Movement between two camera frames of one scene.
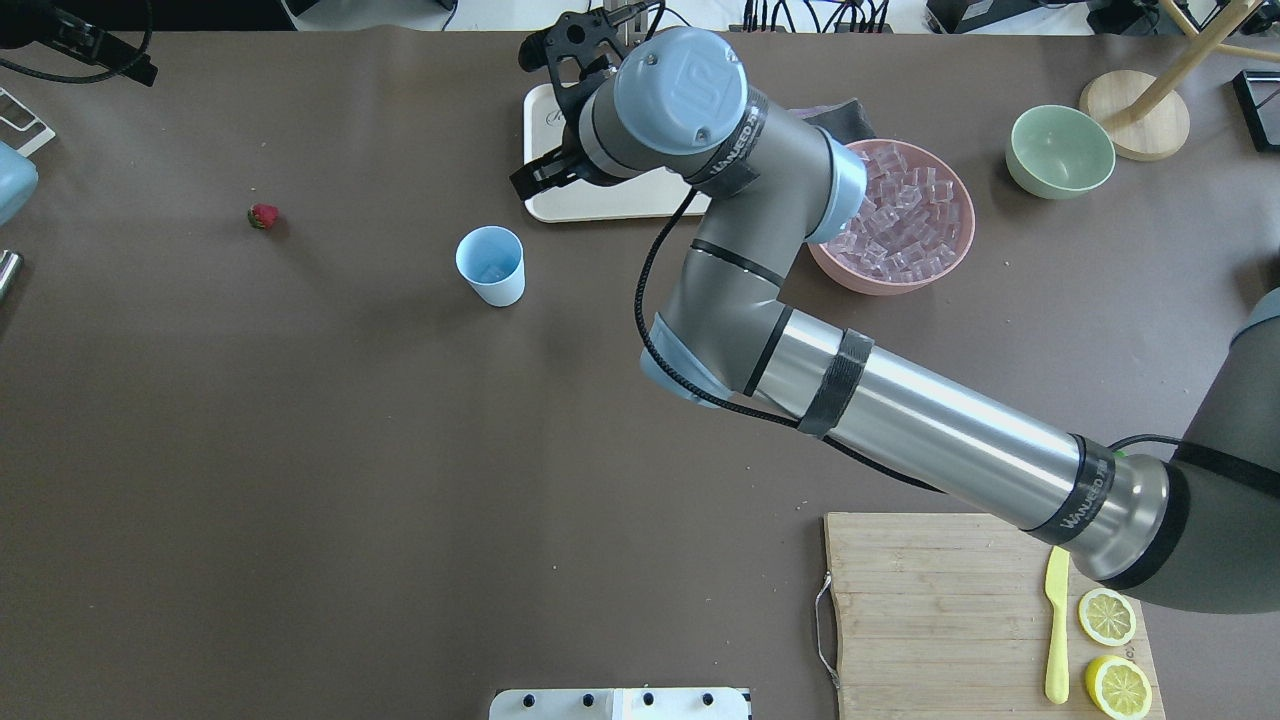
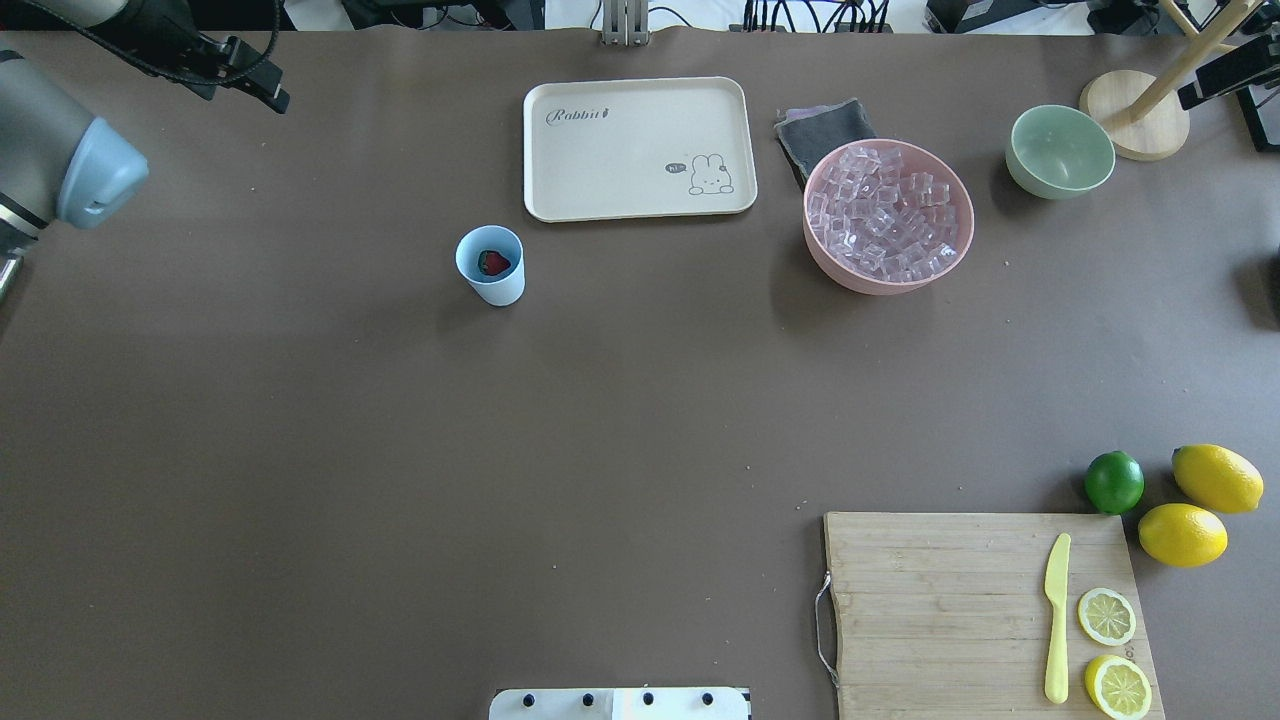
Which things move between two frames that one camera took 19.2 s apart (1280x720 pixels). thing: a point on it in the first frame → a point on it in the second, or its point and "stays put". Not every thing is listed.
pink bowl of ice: (914, 226) stays put
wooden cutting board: (949, 617) stays put
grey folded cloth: (847, 119) stays put
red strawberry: (262, 216) → (491, 262)
